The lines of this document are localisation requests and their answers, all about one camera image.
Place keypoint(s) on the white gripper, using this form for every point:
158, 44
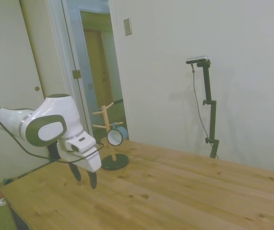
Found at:
88, 163

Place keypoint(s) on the blue enamel mug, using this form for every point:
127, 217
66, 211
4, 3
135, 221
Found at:
114, 138

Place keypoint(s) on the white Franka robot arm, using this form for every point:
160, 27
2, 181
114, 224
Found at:
55, 112

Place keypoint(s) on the wooden mug tree black base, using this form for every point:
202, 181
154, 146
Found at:
114, 163

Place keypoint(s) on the dark thin rod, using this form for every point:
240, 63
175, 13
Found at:
31, 171

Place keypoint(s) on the round recessed door pull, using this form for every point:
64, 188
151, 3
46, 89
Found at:
37, 88

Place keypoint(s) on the brass door hinge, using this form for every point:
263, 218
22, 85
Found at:
76, 74

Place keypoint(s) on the brown wooden door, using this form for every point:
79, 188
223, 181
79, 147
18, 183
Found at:
94, 67

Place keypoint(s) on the grey open door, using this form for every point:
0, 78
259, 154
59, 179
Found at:
75, 48

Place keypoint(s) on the white closet door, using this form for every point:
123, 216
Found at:
7, 60

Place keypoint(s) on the white door frame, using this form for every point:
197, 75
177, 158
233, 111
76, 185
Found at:
118, 60

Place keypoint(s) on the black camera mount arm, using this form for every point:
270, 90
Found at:
197, 105

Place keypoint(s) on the black camera stand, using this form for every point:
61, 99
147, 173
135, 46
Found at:
212, 115

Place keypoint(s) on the metal wall switch plate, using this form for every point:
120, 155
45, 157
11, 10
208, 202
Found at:
127, 26

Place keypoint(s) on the grey stereo camera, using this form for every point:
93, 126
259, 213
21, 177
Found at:
197, 59

